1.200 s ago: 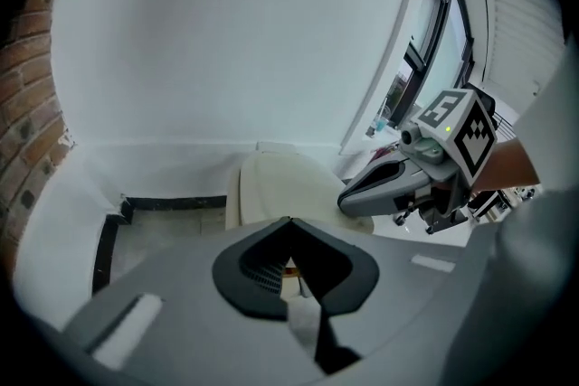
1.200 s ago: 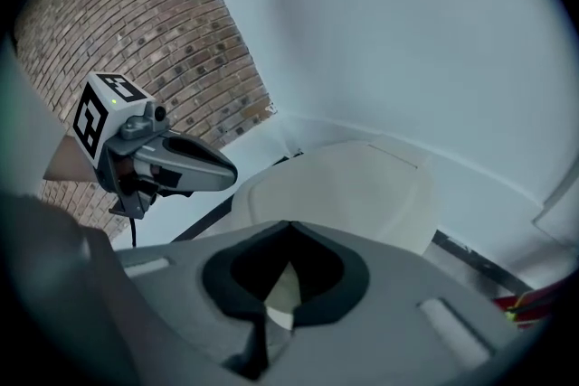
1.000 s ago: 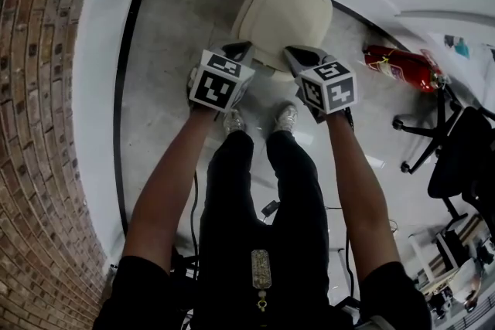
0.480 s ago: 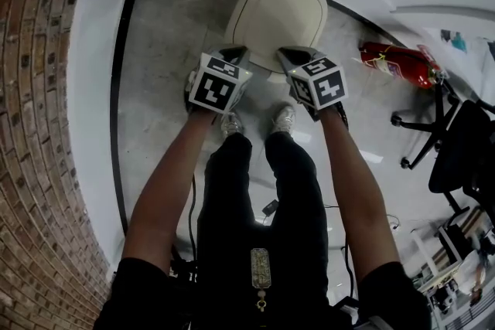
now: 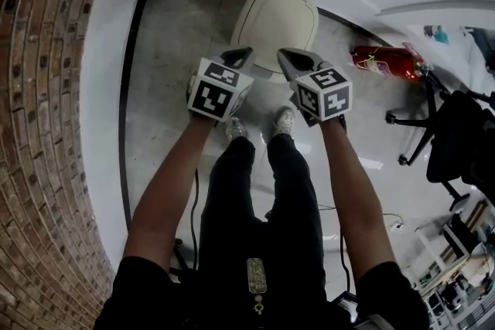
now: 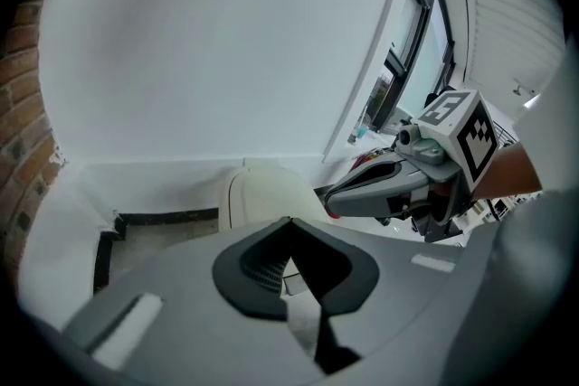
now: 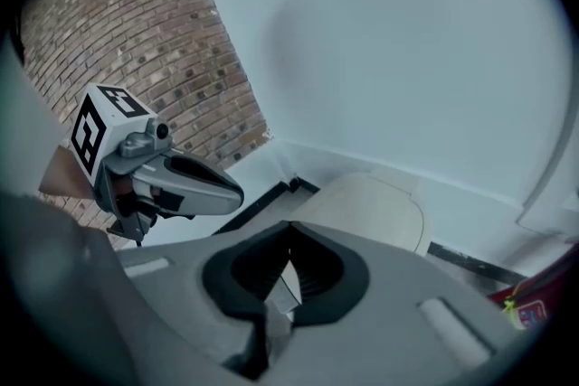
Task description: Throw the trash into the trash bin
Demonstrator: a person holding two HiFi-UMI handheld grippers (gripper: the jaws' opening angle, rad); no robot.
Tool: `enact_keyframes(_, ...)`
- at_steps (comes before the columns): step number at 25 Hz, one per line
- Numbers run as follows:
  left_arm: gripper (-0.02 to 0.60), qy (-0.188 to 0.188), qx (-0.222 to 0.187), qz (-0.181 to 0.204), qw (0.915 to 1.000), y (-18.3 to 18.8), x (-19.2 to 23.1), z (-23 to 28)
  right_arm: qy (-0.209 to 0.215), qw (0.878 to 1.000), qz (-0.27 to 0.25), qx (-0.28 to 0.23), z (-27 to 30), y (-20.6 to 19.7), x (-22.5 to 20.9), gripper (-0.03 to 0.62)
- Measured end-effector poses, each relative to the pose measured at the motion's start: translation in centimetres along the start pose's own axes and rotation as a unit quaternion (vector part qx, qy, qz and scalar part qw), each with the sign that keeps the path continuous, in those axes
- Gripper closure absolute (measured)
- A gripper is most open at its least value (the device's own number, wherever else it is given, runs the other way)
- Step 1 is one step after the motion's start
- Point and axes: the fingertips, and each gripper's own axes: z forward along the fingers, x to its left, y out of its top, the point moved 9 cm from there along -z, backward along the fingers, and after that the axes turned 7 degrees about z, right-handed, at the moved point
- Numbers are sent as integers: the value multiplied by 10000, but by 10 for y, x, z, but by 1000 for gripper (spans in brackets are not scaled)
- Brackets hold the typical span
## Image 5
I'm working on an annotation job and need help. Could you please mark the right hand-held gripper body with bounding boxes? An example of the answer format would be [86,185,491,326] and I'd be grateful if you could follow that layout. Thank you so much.
[288,60,353,128]

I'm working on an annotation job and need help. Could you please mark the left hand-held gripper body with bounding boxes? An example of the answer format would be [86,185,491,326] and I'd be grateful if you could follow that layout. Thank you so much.
[186,56,256,124]

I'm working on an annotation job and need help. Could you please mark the cream plastic trash bin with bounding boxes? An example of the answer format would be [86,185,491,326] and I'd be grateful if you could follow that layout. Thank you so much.
[230,0,321,84]

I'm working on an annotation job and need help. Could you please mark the person's left forearm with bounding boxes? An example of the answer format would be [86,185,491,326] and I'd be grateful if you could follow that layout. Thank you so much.
[122,114,217,271]

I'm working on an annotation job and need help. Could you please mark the person's right forearm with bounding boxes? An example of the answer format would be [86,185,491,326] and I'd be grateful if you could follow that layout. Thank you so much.
[319,119,399,279]

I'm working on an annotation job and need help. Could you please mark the person's left white shoe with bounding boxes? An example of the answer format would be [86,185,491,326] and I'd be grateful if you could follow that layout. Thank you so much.
[224,116,248,142]

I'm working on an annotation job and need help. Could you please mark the person's white shoe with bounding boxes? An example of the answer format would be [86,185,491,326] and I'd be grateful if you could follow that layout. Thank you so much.
[271,107,297,138]
[224,116,248,142]

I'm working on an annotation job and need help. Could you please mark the person's right white shoe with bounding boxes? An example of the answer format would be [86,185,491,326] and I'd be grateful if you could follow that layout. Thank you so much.
[271,107,297,138]

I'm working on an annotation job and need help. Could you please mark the red fire extinguisher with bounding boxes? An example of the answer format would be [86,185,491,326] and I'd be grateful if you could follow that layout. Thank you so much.
[350,44,436,84]

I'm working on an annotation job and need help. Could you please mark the person's black trousers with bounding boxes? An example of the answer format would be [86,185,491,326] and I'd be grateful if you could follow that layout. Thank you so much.
[197,134,328,306]

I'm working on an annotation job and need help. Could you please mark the small teal item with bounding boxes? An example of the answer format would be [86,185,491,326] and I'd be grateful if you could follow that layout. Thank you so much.
[432,26,449,46]

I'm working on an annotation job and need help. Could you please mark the black office chair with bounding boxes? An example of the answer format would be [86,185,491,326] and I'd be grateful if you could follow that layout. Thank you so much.
[385,69,495,212]

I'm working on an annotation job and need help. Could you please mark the ornate metal pendant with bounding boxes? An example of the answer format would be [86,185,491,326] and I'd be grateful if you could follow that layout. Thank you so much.
[246,257,268,316]

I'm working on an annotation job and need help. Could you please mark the white low shelving unit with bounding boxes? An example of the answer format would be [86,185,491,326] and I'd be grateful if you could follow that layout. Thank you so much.
[401,196,495,330]

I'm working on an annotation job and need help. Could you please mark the person's black shirt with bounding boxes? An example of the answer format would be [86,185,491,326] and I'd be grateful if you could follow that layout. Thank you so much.
[92,254,430,330]

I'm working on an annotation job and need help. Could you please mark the black cable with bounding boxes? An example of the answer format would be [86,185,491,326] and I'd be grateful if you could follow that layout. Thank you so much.
[339,231,353,294]
[189,168,200,271]

